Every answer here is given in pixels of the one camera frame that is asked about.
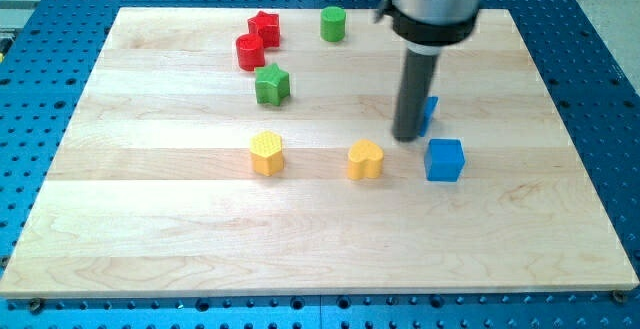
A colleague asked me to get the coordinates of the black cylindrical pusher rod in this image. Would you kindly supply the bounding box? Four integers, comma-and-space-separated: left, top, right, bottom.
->
392, 47, 439, 142

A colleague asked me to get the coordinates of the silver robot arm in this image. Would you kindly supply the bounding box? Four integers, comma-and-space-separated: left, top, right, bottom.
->
374, 0, 481, 142

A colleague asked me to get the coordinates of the blue cube block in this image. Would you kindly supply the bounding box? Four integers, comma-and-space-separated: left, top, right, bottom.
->
424, 138, 466, 182

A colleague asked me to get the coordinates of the light wooden board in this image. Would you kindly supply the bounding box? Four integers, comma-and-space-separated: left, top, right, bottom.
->
1, 7, 638, 298

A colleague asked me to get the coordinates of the blue block behind rod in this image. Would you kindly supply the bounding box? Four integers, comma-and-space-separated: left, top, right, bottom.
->
419, 96, 439, 137

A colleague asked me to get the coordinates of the green cylinder block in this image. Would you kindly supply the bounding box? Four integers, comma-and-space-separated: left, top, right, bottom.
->
320, 6, 346, 42

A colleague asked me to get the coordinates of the yellow heart block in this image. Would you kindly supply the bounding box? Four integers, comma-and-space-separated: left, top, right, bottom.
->
347, 139, 384, 180

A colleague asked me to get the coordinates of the green star block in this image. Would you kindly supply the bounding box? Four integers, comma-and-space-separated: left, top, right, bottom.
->
254, 63, 290, 106

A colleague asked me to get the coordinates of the red star block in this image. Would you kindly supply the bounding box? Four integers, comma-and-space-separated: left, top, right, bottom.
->
247, 11, 281, 48

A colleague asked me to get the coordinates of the red cylinder block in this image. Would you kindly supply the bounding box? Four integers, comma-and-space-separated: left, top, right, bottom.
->
235, 33, 266, 71

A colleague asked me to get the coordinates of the yellow hexagon block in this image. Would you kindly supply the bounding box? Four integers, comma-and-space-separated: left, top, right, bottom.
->
249, 131, 285, 176

